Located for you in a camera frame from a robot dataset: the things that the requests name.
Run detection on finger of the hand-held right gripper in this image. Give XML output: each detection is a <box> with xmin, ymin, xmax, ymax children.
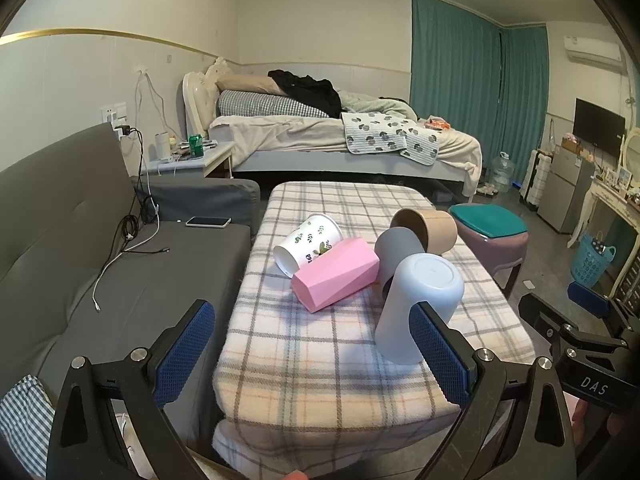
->
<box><xmin>518</xmin><ymin>293</ymin><xmax>568</xmax><ymax>343</ymax></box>
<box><xmin>567</xmin><ymin>281</ymin><xmax>628</xmax><ymax>333</ymax></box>

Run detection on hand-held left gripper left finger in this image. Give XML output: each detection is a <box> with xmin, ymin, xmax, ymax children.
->
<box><xmin>47</xmin><ymin>299</ymin><xmax>217</xmax><ymax>480</ymax></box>

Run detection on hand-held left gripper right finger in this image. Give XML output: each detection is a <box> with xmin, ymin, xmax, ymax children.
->
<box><xmin>408</xmin><ymin>301</ymin><xmax>577</xmax><ymax>480</ymax></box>

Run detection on pink faceted cup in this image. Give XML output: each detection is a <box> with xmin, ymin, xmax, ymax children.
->
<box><xmin>291</xmin><ymin>238</ymin><xmax>381</xmax><ymax>314</ymax></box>

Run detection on pale blue cup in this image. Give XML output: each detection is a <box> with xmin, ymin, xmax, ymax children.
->
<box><xmin>374</xmin><ymin>253</ymin><xmax>466</xmax><ymax>365</ymax></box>

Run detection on grey cup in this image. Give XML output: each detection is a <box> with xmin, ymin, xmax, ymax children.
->
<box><xmin>374</xmin><ymin>226</ymin><xmax>427</xmax><ymax>306</ymax></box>

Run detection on tan cup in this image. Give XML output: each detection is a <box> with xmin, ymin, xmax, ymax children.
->
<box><xmin>390</xmin><ymin>208</ymin><xmax>458</xmax><ymax>256</ymax></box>

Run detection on white leaf-print cup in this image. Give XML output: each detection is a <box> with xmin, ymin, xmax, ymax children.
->
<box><xmin>273</xmin><ymin>213</ymin><xmax>344</xmax><ymax>278</ymax></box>

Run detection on person's right hand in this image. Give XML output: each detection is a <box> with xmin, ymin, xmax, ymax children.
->
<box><xmin>564</xmin><ymin>393</ymin><xmax>590</xmax><ymax>450</ymax></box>

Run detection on blue laundry basket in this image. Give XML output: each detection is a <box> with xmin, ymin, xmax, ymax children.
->
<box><xmin>570</xmin><ymin>232</ymin><xmax>617</xmax><ymax>289</ymax></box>

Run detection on purple stool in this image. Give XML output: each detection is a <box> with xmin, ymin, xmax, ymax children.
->
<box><xmin>448</xmin><ymin>203</ymin><xmax>530</xmax><ymax>297</ymax></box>

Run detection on white dressing table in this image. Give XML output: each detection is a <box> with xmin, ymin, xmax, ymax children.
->
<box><xmin>567</xmin><ymin>176</ymin><xmax>640</xmax><ymax>313</ymax></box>

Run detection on teal seat cushion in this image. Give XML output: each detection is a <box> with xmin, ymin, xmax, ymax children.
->
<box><xmin>449</xmin><ymin>203</ymin><xmax>529</xmax><ymax>237</ymax></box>

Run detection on silver mini fridge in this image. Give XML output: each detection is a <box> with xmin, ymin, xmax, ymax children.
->
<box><xmin>537</xmin><ymin>151</ymin><xmax>597</xmax><ymax>235</ymax></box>

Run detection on plaid cloth covered table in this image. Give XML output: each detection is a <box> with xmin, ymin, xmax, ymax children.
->
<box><xmin>212</xmin><ymin>181</ymin><xmax>536</xmax><ymax>467</ymax></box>

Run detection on smartphone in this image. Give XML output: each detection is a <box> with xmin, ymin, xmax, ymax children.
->
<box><xmin>186</xmin><ymin>216</ymin><xmax>232</xmax><ymax>230</ymax></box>

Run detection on clear water jug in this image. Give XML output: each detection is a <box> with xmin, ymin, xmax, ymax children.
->
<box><xmin>487</xmin><ymin>151</ymin><xmax>516</xmax><ymax>194</ymax></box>

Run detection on oval mirror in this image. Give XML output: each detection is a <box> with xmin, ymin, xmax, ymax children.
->
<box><xmin>622</xmin><ymin>127</ymin><xmax>640</xmax><ymax>172</ymax></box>

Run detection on grey sofa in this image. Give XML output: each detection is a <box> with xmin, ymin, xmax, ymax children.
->
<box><xmin>0</xmin><ymin>122</ymin><xmax>261</xmax><ymax>480</ymax></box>

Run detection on checked cloth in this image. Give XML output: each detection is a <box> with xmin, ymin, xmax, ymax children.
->
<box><xmin>0</xmin><ymin>376</ymin><xmax>56</xmax><ymax>479</ymax></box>

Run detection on black television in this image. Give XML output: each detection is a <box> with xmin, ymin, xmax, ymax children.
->
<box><xmin>573</xmin><ymin>98</ymin><xmax>627</xmax><ymax>161</ymax></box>

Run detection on white nightstand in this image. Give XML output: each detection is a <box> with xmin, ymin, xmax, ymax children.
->
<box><xmin>141</xmin><ymin>141</ymin><xmax>236</xmax><ymax>180</ymax></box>

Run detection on white bed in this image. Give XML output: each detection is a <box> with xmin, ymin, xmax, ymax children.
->
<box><xmin>182</xmin><ymin>57</ymin><xmax>483</xmax><ymax>198</ymax></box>

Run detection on leaf-print mat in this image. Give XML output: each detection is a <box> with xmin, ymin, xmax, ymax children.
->
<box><xmin>341</xmin><ymin>111</ymin><xmax>441</xmax><ymax>166</ymax></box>

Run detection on white air conditioner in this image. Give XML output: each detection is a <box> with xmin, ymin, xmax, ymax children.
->
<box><xmin>563</xmin><ymin>35</ymin><xmax>624</xmax><ymax>72</ymax></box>

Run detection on pale green duvet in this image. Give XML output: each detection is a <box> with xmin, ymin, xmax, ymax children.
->
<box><xmin>339</xmin><ymin>91</ymin><xmax>419</xmax><ymax>122</ymax></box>

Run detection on checked pillow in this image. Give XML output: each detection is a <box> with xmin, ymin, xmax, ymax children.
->
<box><xmin>218</xmin><ymin>89</ymin><xmax>331</xmax><ymax>119</ymax></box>

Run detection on teal curtain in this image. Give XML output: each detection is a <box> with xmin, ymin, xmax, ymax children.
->
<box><xmin>410</xmin><ymin>0</ymin><xmax>551</xmax><ymax>122</ymax></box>

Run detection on beige pillow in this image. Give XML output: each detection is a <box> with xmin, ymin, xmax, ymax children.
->
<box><xmin>216</xmin><ymin>74</ymin><xmax>282</xmax><ymax>96</ymax></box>

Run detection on black clothes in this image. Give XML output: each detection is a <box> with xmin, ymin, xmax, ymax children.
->
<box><xmin>268</xmin><ymin>69</ymin><xmax>343</xmax><ymax>118</ymax></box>

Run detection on white charging cable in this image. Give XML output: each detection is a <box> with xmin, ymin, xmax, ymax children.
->
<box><xmin>92</xmin><ymin>250</ymin><xmax>151</xmax><ymax>313</ymax></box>

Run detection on black charging cable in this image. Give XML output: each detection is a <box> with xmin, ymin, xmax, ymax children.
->
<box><xmin>120</xmin><ymin>127</ymin><xmax>171</xmax><ymax>256</ymax></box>

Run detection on wall socket with charger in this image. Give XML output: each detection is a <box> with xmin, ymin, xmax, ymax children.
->
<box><xmin>101</xmin><ymin>102</ymin><xmax>135</xmax><ymax>140</ymax></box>

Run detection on white wall cable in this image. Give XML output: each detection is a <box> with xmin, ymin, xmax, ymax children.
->
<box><xmin>135</xmin><ymin>71</ymin><xmax>173</xmax><ymax>137</ymax></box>

